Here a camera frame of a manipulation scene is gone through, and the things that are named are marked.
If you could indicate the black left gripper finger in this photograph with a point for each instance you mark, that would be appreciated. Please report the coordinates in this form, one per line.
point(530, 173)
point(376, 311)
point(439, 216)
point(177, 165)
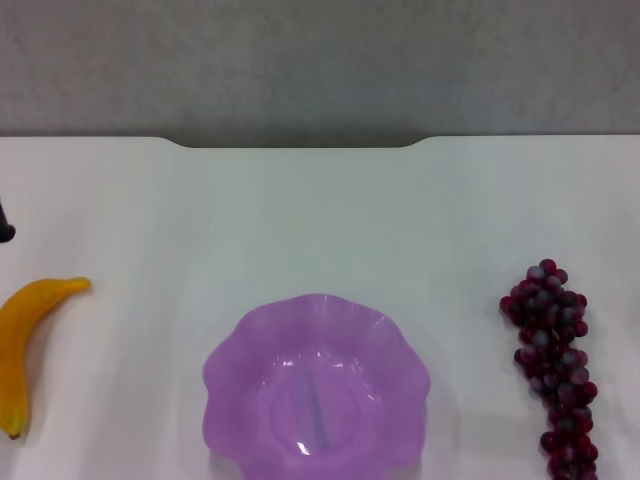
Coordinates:
point(5, 230)

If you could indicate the yellow banana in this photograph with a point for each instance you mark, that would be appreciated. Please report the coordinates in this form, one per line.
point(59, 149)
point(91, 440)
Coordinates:
point(15, 330)

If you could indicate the dark red grape bunch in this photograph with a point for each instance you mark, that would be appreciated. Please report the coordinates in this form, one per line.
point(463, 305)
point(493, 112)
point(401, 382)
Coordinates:
point(550, 325)

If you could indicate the purple wavy plastic plate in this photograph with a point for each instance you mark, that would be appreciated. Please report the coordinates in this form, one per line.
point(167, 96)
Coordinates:
point(320, 390)

